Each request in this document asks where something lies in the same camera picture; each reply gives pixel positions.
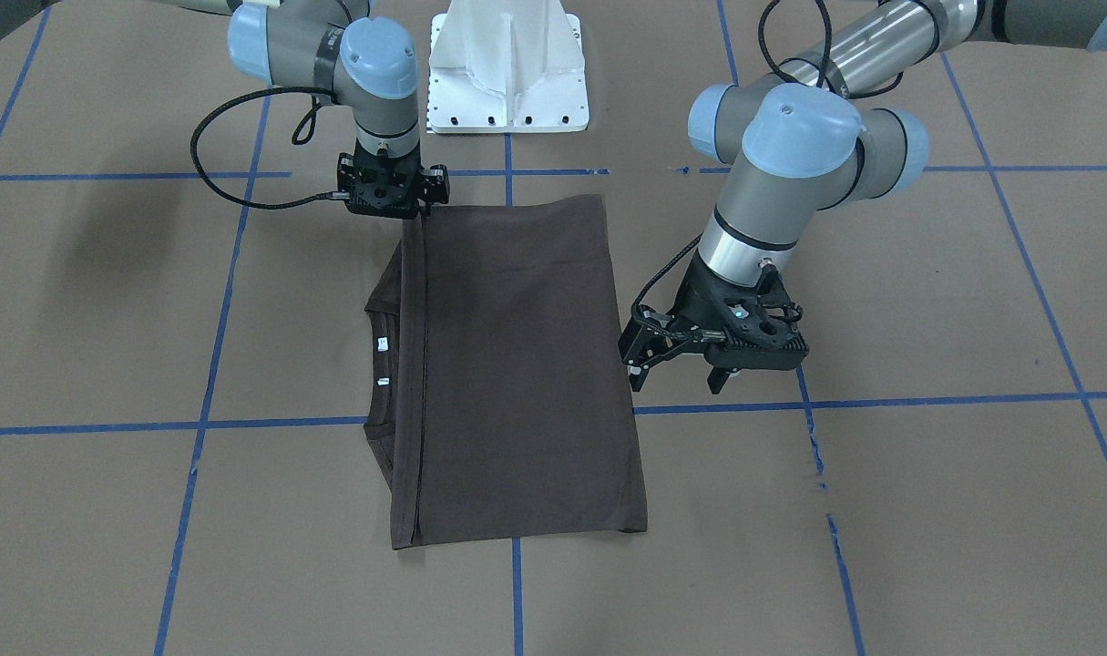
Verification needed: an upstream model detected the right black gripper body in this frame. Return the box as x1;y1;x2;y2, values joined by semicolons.
353;140;423;205

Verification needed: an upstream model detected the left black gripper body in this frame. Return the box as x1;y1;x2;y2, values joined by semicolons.
670;256;792;333

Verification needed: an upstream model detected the dark brown t-shirt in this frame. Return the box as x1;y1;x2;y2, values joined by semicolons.
364;195;648;549

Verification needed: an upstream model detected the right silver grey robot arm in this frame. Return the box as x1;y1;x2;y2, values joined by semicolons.
183;1;451;220

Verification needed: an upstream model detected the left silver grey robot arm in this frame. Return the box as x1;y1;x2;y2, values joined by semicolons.
619;1;1107;393

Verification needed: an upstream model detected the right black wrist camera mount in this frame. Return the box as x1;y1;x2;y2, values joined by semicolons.
337;147;423;220

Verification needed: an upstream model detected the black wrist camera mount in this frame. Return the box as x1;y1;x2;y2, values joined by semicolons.
337;147;423;220
706;294;810;371

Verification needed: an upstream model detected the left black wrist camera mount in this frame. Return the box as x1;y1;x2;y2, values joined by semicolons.
706;294;810;371

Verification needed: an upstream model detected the white metal camera stand base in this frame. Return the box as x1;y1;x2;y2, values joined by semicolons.
425;1;590;134

